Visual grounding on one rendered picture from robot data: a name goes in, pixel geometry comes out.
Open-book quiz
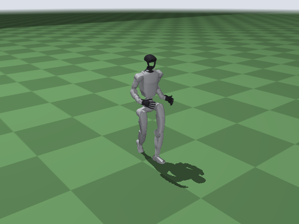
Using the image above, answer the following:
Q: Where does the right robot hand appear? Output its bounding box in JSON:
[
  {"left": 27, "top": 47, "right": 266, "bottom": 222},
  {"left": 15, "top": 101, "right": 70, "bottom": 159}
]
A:
[{"left": 141, "top": 98, "right": 155, "bottom": 109}]

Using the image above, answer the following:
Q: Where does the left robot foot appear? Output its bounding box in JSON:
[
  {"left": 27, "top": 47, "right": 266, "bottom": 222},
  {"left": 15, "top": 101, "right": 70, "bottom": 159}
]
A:
[{"left": 152, "top": 155, "right": 165, "bottom": 164}]

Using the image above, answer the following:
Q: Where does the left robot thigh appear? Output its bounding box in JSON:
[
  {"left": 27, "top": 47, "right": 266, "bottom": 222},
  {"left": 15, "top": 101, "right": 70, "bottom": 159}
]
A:
[{"left": 154, "top": 103, "right": 165, "bottom": 137}]

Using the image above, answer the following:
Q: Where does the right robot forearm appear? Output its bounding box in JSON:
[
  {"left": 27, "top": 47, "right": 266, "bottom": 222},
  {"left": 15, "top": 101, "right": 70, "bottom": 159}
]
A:
[{"left": 130, "top": 90, "right": 142, "bottom": 104}]

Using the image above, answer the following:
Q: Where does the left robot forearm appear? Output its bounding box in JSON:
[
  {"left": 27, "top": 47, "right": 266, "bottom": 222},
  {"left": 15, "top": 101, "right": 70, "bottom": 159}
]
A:
[{"left": 156, "top": 87, "right": 166, "bottom": 100}]

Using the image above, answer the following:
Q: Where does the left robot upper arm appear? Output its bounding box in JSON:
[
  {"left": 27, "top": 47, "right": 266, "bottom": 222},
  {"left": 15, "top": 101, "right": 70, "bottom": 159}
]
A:
[{"left": 157, "top": 70, "right": 163, "bottom": 88}]

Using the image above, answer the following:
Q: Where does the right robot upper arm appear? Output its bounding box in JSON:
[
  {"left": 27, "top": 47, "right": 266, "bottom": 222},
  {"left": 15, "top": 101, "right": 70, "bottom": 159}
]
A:
[{"left": 131, "top": 73, "right": 144, "bottom": 93}]

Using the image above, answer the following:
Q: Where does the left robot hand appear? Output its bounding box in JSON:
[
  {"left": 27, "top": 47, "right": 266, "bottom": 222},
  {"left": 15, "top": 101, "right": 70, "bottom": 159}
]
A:
[{"left": 165, "top": 95, "right": 174, "bottom": 105}]

